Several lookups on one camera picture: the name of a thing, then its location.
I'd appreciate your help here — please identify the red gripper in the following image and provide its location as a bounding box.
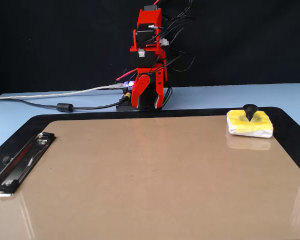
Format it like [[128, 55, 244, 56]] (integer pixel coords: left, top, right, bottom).
[[130, 63, 169, 110]]

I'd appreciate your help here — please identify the yellow sponge with black knob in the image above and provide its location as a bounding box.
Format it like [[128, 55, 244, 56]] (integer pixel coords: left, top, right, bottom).
[[226, 103, 274, 139]]

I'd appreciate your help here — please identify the black rectangular desk mat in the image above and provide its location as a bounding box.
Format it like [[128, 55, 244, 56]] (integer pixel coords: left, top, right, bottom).
[[0, 106, 300, 186]]

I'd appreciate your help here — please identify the black control board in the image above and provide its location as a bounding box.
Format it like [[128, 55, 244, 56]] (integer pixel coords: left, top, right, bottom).
[[115, 80, 141, 112]]

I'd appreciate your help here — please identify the brown hardboard clipboard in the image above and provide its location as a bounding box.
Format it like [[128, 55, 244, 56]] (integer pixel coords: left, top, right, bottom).
[[0, 115, 300, 240]]

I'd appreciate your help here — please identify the black backdrop cloth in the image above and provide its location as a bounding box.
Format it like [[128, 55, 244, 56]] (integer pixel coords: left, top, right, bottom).
[[0, 0, 300, 97]]

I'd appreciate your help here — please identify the silver metal clipboard clip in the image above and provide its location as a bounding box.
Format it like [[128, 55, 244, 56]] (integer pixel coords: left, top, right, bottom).
[[0, 131, 56, 198]]

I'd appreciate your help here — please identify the silver braided USB cable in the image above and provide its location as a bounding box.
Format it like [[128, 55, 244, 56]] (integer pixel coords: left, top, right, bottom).
[[0, 83, 125, 101]]

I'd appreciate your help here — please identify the black power cable with ferrite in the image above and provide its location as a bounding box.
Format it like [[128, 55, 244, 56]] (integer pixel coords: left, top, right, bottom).
[[0, 96, 131, 114]]

